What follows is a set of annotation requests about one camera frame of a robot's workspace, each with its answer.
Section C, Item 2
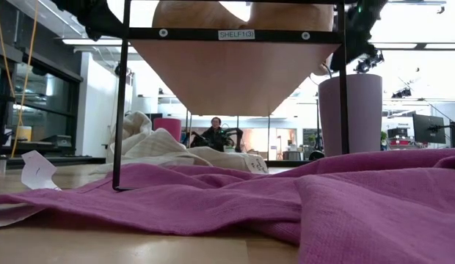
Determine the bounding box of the magenta plastic cup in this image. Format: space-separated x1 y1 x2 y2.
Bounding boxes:
152 117 183 144

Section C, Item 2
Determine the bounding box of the lavender plastic cup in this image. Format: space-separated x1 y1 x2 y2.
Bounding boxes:
318 73 384 155

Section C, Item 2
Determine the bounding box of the person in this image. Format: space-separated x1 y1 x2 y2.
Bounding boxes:
198 116 230 152

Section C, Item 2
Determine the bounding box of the purple cloth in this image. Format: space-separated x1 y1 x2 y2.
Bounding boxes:
0 147 455 264

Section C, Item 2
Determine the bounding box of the white cloth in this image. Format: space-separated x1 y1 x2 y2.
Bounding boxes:
88 110 270 176

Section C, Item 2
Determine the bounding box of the black ceiling spotlight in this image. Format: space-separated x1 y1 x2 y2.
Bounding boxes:
391 87 413 100
354 51 385 74

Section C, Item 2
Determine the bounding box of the ceiling light strip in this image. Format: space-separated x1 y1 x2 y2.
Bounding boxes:
61 37 125 47

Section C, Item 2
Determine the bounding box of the black desktop device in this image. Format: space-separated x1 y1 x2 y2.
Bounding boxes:
39 134 73 150

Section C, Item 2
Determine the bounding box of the yellow white container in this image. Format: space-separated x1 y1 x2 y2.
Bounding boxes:
15 125 33 142

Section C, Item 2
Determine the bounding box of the black table frame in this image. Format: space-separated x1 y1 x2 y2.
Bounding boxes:
0 155 324 169

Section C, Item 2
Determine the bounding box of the yellow cable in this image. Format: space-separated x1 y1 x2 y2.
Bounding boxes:
0 0 40 159

